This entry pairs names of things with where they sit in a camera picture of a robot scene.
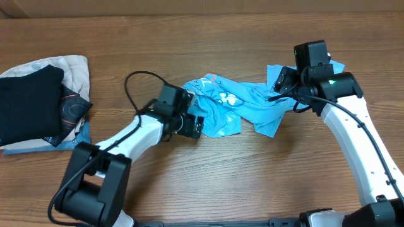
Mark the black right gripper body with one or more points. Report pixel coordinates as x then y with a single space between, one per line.
288 82

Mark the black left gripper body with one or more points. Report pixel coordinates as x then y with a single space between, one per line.
184 123

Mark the light blue printed t-shirt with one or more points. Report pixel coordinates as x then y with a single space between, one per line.
223 103

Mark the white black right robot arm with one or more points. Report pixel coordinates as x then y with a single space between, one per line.
339 101

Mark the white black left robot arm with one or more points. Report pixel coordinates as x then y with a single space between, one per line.
93 188

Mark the blue folded garment bottom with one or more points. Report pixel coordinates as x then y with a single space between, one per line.
40 145

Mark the dark printed folded garment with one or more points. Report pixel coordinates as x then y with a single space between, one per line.
72 109

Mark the beige folded garment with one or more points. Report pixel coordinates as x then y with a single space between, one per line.
76 74

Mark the black folded garment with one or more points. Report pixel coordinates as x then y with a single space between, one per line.
30 105

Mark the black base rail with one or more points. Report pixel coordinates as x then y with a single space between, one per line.
272 222

